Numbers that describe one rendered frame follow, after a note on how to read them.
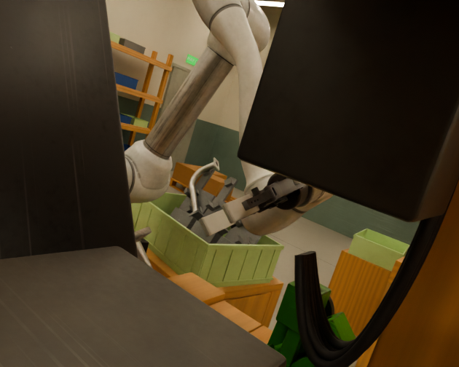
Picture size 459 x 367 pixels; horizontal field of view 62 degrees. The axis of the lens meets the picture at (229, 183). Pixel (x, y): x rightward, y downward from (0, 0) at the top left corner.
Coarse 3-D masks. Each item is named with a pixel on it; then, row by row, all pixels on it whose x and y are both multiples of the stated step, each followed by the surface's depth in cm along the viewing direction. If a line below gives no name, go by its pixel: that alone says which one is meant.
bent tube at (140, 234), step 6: (144, 228) 46; (138, 234) 45; (144, 234) 45; (138, 240) 46; (138, 246) 46; (138, 252) 45; (144, 252) 46; (138, 258) 45; (144, 258) 45; (150, 264) 46
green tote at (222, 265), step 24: (144, 216) 163; (168, 216) 149; (168, 240) 148; (192, 240) 138; (264, 240) 166; (168, 264) 146; (192, 264) 136; (216, 264) 137; (240, 264) 145; (264, 264) 155
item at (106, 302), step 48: (0, 288) 23; (48, 288) 24; (96, 288) 26; (144, 288) 28; (0, 336) 19; (48, 336) 20; (96, 336) 21; (144, 336) 22; (192, 336) 24; (240, 336) 26
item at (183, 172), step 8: (176, 168) 680; (184, 168) 665; (192, 168) 664; (176, 176) 678; (184, 176) 663; (200, 176) 636; (216, 176) 658; (224, 176) 701; (184, 184) 661; (208, 184) 624; (216, 184) 613; (208, 192) 622; (216, 192) 612
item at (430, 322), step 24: (456, 192) 36; (456, 216) 36; (456, 240) 36; (432, 264) 37; (456, 264) 36; (432, 288) 37; (456, 288) 36; (408, 312) 38; (432, 312) 37; (456, 312) 35; (384, 336) 39; (408, 336) 38; (432, 336) 36; (456, 336) 35; (384, 360) 39; (408, 360) 38; (432, 360) 36; (456, 360) 35
